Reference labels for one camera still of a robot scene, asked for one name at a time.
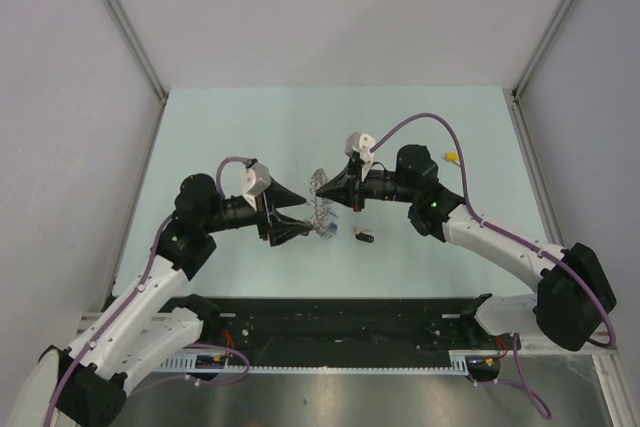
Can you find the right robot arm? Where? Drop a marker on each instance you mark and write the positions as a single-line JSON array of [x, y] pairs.
[[569, 293]]

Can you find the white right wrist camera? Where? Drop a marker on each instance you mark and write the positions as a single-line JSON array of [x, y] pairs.
[[362, 145]]

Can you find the aluminium frame post right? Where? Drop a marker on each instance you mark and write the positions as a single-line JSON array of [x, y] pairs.
[[542, 46]]

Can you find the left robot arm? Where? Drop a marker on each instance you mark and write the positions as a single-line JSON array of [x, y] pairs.
[[100, 369]]

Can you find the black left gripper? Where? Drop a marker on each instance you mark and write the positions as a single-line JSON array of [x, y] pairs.
[[280, 227]]

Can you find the black solid tag key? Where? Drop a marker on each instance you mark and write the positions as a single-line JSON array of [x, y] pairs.
[[363, 235]]

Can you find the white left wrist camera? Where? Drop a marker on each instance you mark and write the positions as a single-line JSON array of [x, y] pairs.
[[254, 181]]

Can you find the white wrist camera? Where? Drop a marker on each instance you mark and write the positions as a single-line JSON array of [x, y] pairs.
[[254, 181], [362, 145]]

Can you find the aluminium frame post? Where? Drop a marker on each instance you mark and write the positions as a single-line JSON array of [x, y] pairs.
[[542, 46], [121, 19]]

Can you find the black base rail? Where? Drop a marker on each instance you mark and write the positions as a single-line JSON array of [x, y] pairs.
[[344, 332]]

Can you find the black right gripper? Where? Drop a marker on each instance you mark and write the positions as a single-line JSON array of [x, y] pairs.
[[346, 189]]

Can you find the metal disc keyring organizer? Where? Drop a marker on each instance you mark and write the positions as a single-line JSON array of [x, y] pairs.
[[322, 218]]

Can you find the white slotted cable duct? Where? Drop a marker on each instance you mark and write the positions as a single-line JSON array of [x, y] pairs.
[[192, 363]]

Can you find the aluminium frame post left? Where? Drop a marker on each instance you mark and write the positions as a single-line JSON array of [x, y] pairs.
[[121, 19]]

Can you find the yellow tag key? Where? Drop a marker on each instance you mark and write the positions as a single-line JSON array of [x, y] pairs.
[[451, 157]]

